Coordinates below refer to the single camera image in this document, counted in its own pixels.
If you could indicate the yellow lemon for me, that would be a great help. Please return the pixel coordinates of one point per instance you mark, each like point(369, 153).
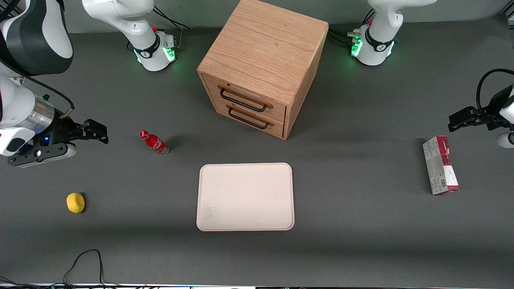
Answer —
point(75, 202)

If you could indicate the red cola bottle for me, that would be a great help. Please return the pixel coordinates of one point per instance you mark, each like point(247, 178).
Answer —
point(154, 142)

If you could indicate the red and grey carton box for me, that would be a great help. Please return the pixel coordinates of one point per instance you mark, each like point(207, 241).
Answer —
point(439, 168)

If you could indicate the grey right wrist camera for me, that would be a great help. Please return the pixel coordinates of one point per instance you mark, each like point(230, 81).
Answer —
point(40, 154)

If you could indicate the beige rectangular tray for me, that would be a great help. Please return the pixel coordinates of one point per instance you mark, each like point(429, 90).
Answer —
point(245, 196)

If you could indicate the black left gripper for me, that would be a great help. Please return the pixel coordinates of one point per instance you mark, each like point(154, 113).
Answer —
point(492, 111)

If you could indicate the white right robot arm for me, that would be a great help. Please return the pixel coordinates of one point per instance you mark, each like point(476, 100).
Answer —
point(132, 22)

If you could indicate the wooden drawer cabinet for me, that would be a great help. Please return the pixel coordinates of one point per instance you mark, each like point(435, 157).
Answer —
point(265, 44)

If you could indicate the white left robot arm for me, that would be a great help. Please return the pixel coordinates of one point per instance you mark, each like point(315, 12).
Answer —
point(381, 38)

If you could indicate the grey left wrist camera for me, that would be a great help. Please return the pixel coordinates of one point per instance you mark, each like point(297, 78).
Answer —
point(505, 140)

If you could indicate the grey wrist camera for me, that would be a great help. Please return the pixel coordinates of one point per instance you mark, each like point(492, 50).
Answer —
point(40, 154)
point(505, 140)

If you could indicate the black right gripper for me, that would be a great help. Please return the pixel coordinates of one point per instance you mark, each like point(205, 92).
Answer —
point(60, 131)

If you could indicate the wooden drawer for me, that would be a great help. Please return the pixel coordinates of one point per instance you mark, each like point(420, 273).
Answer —
point(277, 110)
point(277, 127)

